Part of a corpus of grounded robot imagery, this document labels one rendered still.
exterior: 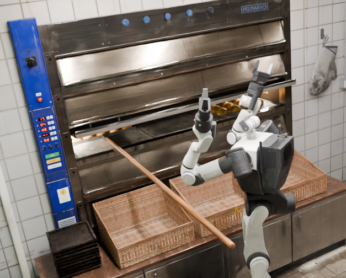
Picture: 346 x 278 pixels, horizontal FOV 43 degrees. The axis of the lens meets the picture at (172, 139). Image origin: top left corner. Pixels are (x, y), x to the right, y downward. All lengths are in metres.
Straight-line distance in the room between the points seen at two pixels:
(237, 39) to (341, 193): 1.47
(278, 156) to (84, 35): 1.45
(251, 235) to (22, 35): 1.80
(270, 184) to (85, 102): 1.34
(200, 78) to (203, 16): 0.44
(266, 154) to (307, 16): 1.73
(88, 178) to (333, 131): 2.29
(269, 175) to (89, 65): 1.37
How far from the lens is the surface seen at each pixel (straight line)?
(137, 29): 3.03
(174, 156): 3.31
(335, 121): 4.23
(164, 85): 3.16
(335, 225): 3.81
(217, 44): 3.31
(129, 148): 3.14
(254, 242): 2.70
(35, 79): 2.84
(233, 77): 3.41
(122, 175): 3.18
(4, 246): 3.21
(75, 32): 2.91
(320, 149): 4.20
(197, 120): 2.14
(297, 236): 3.56
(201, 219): 2.09
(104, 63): 2.96
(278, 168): 2.35
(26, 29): 2.81
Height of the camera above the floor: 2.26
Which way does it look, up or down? 20 degrees down
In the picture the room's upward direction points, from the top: 7 degrees counter-clockwise
